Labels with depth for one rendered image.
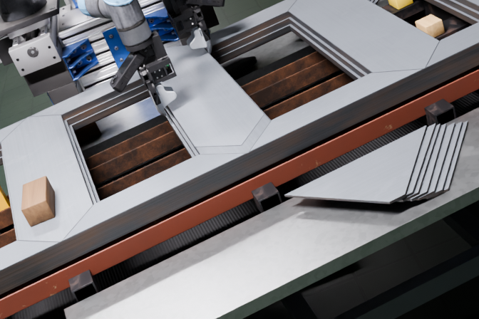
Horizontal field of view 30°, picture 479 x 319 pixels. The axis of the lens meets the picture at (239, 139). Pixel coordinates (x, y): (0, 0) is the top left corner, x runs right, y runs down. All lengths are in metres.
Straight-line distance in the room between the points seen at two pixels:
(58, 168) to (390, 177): 0.84
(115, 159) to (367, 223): 0.91
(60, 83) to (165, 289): 1.16
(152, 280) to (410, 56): 0.79
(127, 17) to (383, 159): 0.69
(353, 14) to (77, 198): 0.90
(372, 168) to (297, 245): 0.24
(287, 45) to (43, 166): 0.95
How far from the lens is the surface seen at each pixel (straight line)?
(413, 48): 2.17
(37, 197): 2.06
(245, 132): 2.04
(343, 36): 2.33
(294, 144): 1.99
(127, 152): 2.50
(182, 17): 2.44
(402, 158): 1.92
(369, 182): 1.87
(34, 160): 2.35
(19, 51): 2.81
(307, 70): 2.57
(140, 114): 2.79
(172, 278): 1.89
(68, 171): 2.21
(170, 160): 2.40
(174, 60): 2.55
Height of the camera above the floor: 1.82
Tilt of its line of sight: 28 degrees down
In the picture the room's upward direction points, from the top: 22 degrees counter-clockwise
